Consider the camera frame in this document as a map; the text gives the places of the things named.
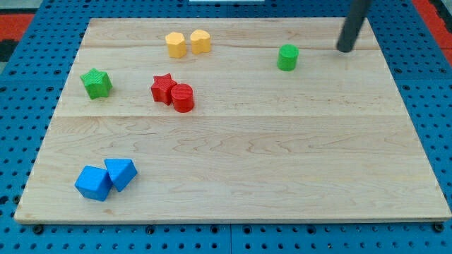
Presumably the yellow heart block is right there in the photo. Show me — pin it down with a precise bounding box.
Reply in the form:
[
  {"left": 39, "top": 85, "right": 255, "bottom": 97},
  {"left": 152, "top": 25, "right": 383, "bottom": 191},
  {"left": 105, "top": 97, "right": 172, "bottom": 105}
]
[{"left": 190, "top": 30, "right": 211, "bottom": 54}]

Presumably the red cylinder block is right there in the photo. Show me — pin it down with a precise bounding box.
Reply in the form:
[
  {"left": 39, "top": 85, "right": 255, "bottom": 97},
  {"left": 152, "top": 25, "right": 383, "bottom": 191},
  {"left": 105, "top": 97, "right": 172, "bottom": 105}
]
[{"left": 171, "top": 83, "right": 194, "bottom": 113}]

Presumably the light wooden board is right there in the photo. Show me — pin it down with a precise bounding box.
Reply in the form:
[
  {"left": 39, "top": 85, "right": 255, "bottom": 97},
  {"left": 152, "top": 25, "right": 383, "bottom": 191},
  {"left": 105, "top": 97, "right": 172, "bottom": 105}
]
[{"left": 14, "top": 18, "right": 451, "bottom": 224}]

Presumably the red star block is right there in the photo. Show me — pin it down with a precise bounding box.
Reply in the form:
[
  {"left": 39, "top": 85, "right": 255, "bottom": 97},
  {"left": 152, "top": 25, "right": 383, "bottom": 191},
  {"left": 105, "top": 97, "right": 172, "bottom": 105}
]
[{"left": 150, "top": 73, "right": 177, "bottom": 105}]

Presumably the green cylinder block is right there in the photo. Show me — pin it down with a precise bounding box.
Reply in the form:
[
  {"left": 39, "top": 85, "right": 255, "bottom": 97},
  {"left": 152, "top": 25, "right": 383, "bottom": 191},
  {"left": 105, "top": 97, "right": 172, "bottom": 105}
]
[{"left": 277, "top": 44, "right": 299, "bottom": 71}]

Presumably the yellow pentagon block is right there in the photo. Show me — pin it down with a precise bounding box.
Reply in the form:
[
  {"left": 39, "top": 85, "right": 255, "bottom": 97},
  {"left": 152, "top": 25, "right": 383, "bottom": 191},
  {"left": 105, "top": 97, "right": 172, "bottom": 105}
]
[{"left": 165, "top": 32, "right": 186, "bottom": 59}]

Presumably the blue triangular block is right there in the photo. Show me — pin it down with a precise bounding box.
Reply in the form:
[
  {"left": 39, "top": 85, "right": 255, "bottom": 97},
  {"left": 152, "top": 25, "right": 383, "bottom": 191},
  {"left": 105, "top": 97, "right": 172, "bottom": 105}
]
[{"left": 104, "top": 158, "right": 138, "bottom": 192}]

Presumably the green star block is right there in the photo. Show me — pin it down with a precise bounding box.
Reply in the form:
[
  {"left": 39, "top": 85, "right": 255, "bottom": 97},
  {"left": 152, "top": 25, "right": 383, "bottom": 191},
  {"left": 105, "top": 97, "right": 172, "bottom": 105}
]
[{"left": 81, "top": 68, "right": 112, "bottom": 99}]

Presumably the blue cube block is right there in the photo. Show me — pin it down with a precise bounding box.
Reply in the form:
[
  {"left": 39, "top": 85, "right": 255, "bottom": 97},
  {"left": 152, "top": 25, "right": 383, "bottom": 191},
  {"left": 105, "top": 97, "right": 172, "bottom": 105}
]
[{"left": 74, "top": 165, "right": 113, "bottom": 202}]

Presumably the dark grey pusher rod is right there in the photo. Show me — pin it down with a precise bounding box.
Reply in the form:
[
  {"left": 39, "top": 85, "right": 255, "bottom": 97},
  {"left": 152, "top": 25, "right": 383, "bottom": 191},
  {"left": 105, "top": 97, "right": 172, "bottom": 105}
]
[{"left": 336, "top": 0, "right": 372, "bottom": 53}]

